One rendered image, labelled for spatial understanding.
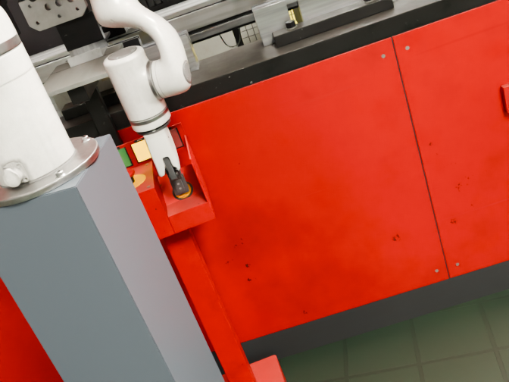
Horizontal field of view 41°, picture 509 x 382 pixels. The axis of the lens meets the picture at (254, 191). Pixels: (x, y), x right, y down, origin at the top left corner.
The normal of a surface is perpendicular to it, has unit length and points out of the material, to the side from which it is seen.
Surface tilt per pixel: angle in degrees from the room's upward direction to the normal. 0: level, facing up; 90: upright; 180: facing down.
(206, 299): 90
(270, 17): 90
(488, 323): 0
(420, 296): 90
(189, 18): 90
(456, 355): 0
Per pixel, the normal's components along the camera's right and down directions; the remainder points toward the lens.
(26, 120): 0.62, 0.16
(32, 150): 0.46, 0.26
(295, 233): 0.07, 0.44
